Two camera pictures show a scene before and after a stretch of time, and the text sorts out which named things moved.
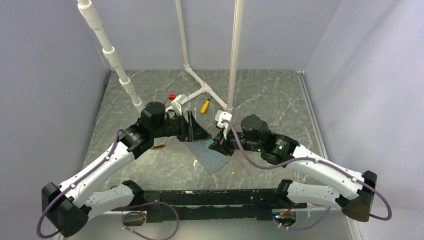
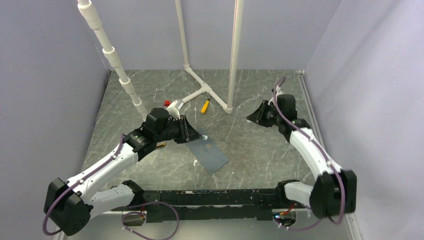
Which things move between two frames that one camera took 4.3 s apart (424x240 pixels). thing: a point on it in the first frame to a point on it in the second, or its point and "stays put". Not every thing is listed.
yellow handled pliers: x=158 y=146 stays put
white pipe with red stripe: x=235 y=53 stays put
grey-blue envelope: x=211 y=160 stays put
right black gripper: x=223 y=144 to x=257 y=116
